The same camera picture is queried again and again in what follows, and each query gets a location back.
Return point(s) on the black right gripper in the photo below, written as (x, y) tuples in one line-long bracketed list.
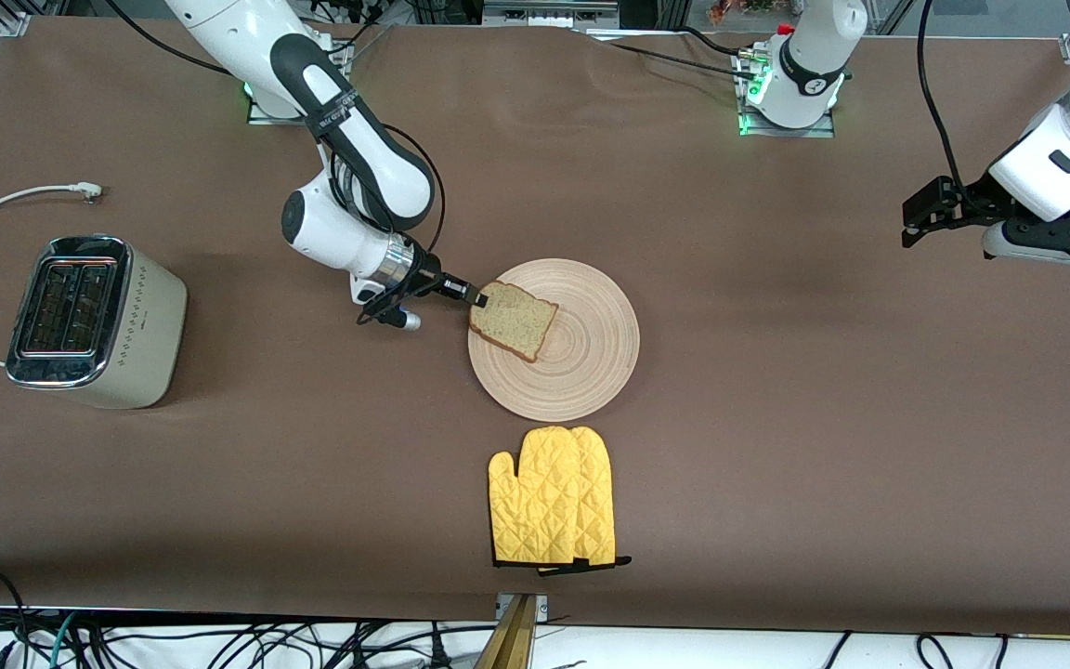
[(428, 277)]

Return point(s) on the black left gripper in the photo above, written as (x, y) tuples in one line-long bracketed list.
[(970, 206)]

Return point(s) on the slice of brown bread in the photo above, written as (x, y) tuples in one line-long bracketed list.
[(515, 323)]

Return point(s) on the round wooden plate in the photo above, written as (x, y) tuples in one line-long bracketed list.
[(591, 344)]

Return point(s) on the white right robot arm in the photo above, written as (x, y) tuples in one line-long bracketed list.
[(358, 139)]

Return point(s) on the cream and chrome toaster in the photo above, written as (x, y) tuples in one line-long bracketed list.
[(140, 325)]

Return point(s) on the yellow quilted oven mitt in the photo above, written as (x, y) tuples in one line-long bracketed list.
[(535, 502), (602, 502)]

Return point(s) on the brass coloured bar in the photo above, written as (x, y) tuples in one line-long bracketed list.
[(509, 641)]

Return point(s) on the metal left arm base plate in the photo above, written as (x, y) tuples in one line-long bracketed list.
[(790, 132)]

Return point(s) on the small metal table bracket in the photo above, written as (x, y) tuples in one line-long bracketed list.
[(542, 606)]

